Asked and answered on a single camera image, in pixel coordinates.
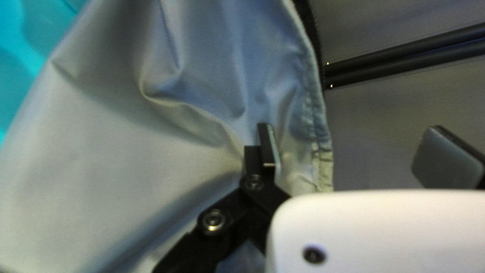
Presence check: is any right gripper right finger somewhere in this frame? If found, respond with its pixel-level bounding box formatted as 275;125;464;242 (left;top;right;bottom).
411;125;485;190

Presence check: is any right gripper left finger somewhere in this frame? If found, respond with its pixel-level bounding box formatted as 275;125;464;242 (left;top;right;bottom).
152;122;292;273

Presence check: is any black backpack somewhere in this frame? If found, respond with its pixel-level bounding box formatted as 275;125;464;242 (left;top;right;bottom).
0;0;334;273

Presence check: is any translucent teal lunch box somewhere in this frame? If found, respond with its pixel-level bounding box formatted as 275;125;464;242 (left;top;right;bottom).
0;0;89;146

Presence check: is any black frame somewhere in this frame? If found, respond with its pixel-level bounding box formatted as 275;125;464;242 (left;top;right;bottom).
321;22;485;90

